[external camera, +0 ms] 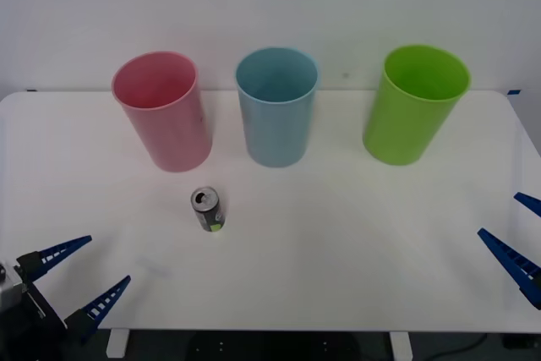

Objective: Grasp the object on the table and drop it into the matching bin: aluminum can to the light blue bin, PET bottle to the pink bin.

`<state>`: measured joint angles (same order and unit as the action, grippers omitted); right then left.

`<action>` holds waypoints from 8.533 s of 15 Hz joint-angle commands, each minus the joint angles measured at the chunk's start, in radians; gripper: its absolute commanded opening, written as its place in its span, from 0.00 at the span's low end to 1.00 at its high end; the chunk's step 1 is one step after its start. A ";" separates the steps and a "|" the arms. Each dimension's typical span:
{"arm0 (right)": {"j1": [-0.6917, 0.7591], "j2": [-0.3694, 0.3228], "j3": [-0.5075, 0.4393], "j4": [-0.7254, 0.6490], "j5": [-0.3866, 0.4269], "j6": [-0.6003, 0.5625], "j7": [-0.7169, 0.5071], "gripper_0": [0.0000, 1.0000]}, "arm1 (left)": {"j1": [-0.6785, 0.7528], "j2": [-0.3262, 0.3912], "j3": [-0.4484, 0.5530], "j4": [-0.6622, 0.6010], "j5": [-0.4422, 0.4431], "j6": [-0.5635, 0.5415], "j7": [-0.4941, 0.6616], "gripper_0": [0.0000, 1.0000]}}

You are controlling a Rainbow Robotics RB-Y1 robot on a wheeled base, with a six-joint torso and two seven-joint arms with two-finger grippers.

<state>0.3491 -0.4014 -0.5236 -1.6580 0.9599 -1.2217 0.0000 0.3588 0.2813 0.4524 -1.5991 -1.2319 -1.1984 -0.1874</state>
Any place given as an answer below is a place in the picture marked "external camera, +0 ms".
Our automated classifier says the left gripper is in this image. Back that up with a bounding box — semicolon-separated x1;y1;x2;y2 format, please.
0;234;132;361

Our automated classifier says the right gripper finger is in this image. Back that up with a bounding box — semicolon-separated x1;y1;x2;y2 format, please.
513;192;541;216
477;227;541;310

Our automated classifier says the black drink can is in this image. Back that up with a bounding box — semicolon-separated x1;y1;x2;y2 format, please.
190;186;227;233

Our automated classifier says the white table leg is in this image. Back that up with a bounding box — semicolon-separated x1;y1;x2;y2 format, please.
389;331;413;361
106;329;129;358

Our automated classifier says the green plastic waste bin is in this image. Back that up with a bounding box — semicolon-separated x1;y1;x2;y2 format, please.
362;43;472;167

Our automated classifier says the pink plastic waste bin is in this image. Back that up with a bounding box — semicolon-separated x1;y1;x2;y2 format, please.
111;50;214;173

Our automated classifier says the pale blue plastic waste bin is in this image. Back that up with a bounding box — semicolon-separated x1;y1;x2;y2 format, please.
234;46;320;168

